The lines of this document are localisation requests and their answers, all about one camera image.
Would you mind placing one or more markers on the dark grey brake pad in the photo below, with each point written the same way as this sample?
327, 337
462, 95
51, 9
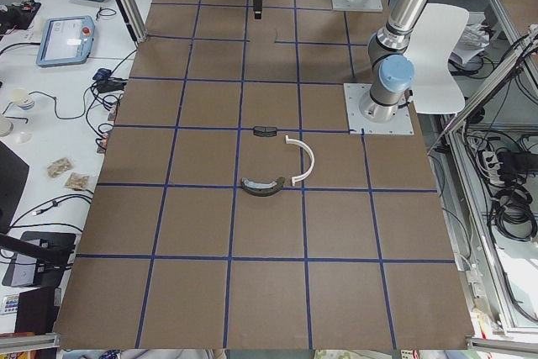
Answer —
264, 131

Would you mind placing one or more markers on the white curved plastic part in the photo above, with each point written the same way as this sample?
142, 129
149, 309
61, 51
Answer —
307, 149

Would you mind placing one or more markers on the white plastic chair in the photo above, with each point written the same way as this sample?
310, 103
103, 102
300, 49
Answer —
434, 37

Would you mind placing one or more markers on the near blue teach pendant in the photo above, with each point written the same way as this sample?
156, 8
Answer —
66, 41

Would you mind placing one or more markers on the green curved brake shoe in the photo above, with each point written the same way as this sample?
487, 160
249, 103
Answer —
259, 189

